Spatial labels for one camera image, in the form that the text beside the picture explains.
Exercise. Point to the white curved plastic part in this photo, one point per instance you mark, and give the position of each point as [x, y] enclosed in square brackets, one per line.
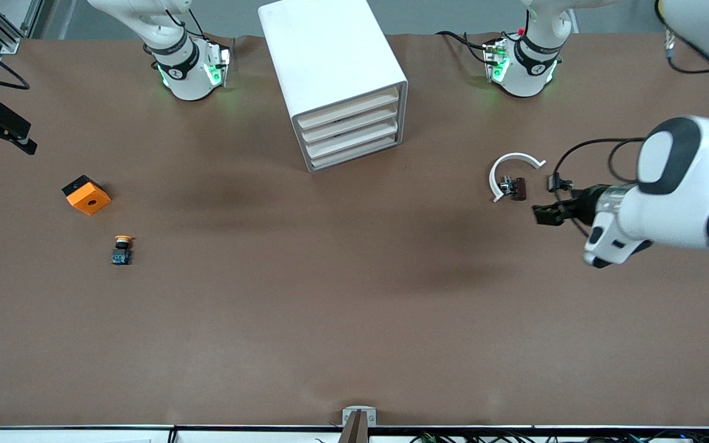
[497, 169]

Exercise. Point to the white drawer cabinet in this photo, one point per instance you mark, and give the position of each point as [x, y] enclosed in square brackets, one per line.
[330, 55]

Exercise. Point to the small brown black component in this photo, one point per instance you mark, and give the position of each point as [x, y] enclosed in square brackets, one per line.
[516, 188]

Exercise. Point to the grey metal table bracket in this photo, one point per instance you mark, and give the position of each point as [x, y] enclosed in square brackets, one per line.
[359, 418]

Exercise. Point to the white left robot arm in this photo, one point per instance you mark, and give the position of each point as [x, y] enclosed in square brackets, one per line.
[687, 184]

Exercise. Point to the yellow push button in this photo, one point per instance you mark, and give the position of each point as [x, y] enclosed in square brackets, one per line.
[122, 249]

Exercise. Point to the small black clip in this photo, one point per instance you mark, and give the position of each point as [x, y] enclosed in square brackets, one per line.
[556, 183]

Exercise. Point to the orange and black box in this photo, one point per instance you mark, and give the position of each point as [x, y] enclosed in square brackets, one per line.
[87, 197]

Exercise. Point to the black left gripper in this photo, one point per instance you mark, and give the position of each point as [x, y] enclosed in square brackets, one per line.
[582, 203]

